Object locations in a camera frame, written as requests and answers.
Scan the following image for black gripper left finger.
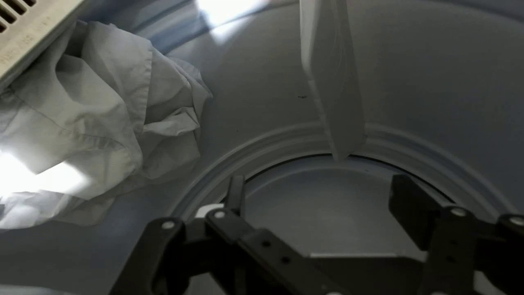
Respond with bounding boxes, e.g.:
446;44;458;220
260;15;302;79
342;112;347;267
107;174;350;295

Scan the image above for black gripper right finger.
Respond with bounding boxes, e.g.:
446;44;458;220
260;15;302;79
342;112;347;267
389;174;524;295

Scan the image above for light grey clothing item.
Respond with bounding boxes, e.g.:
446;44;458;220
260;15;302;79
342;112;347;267
0;21;214;228

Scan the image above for white clothes in drum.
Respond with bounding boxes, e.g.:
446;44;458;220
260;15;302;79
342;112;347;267
0;149;88;202

